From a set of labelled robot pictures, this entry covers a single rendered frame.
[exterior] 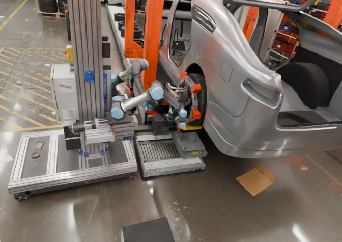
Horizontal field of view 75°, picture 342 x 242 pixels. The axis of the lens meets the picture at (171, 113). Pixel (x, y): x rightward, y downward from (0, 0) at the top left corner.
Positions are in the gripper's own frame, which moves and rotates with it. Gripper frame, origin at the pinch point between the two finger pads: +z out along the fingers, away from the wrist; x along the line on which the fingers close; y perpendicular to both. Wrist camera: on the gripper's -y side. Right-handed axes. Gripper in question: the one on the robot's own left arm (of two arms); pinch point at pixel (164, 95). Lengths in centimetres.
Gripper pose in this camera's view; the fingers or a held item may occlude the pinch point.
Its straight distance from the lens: 283.6
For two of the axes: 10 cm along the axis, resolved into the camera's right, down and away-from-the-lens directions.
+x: 8.7, 3.6, -3.4
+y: -1.3, 8.3, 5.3
